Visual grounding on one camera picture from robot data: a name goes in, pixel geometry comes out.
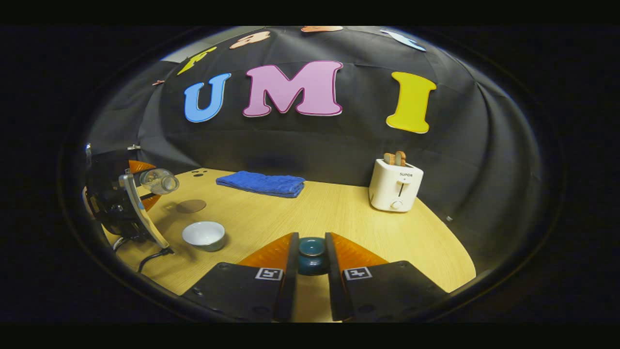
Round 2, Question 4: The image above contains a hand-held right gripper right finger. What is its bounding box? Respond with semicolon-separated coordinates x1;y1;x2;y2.
325;232;449;322

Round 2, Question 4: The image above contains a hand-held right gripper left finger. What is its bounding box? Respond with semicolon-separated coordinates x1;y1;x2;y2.
182;232;300;322

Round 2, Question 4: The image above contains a clear plastic water bottle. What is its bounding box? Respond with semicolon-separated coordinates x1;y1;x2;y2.
139;168;180;196

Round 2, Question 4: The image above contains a teal teacup lid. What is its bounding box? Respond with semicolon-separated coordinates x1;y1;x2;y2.
297;236;330;276

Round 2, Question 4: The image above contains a round brown coaster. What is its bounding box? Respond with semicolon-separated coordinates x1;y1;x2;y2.
175;199;207;214

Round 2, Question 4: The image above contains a white teacup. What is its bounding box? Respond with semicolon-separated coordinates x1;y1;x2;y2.
182;221;226;252

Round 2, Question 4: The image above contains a blue folded towel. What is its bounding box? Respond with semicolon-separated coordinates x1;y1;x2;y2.
216;171;306;199

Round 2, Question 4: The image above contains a white toaster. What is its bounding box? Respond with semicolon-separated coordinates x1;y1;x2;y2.
368;159;424;213

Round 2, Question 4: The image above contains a black backdrop cloth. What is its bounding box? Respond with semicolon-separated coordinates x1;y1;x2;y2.
85;27;543;262

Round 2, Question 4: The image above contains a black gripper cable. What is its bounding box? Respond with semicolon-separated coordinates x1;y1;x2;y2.
138;247;175;273

